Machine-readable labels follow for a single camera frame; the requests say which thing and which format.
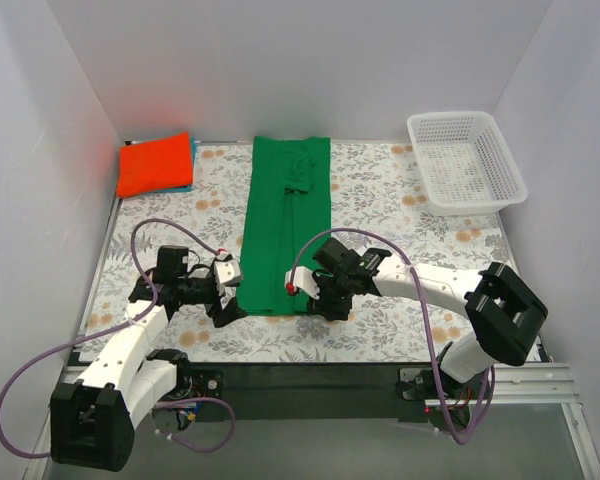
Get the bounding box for green t shirt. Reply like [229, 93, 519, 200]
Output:
[237, 137, 331, 316]

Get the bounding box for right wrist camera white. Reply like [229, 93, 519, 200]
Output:
[285, 266, 319, 300]

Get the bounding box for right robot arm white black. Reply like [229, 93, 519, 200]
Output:
[287, 238, 548, 395]

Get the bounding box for white plastic basket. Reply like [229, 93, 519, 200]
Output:
[407, 111, 528, 216]

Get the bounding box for folded blue t shirt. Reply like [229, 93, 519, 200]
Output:
[172, 137, 197, 193]

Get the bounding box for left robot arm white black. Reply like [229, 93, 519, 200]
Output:
[50, 246, 244, 472]

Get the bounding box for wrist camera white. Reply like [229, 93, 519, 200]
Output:
[285, 266, 319, 300]
[212, 249, 244, 297]

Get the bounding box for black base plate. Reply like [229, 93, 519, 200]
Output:
[184, 362, 439, 423]

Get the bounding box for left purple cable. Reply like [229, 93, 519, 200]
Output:
[0, 218, 237, 459]

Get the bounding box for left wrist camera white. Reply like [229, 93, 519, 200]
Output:
[212, 249, 244, 297]

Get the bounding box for floral patterned table mat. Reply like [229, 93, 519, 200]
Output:
[79, 142, 512, 362]

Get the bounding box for folded orange t shirt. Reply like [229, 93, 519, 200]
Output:
[116, 132, 192, 198]

